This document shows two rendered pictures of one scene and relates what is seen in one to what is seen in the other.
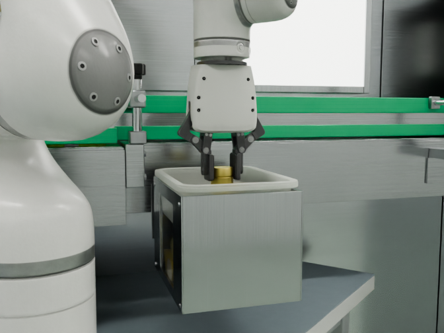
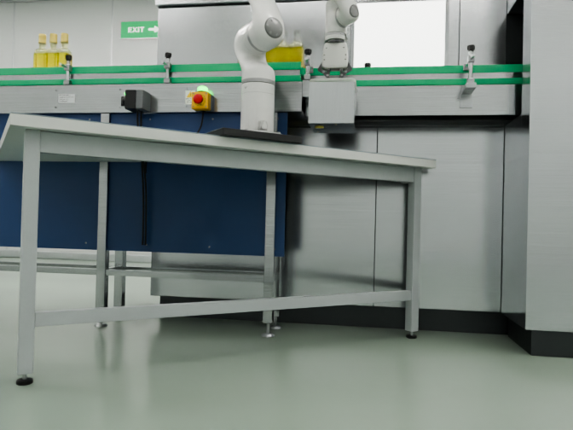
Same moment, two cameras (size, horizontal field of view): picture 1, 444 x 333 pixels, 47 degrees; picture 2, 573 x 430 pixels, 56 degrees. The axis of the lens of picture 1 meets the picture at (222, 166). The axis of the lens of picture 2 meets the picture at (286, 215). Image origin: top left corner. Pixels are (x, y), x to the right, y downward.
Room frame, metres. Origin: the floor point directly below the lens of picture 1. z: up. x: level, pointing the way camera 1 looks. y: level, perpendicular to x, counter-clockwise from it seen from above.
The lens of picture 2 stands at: (-1.18, -0.74, 0.47)
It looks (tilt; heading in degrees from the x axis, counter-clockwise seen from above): 1 degrees up; 26
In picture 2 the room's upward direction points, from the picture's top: 1 degrees clockwise
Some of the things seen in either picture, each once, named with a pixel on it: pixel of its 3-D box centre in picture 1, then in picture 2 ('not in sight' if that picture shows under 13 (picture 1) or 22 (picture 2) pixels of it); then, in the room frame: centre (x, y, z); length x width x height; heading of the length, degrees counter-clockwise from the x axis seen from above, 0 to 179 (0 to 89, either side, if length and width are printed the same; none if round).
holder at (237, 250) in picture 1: (215, 228); (333, 110); (0.79, 0.01, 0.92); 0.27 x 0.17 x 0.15; 17
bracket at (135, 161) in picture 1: (133, 163); (308, 90); (0.85, 0.15, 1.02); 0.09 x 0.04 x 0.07; 17
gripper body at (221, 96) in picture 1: (221, 94); (335, 55); (0.77, 0.00, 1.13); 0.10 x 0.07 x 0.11; 107
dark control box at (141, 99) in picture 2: not in sight; (137, 101); (0.56, 0.80, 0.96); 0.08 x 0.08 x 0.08; 17
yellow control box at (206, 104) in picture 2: not in sight; (202, 102); (0.64, 0.53, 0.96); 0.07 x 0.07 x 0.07; 17
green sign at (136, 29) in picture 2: not in sight; (141, 29); (3.28, 3.18, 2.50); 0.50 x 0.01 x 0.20; 107
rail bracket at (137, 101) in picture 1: (135, 104); (308, 66); (0.83, 0.14, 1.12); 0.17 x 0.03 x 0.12; 17
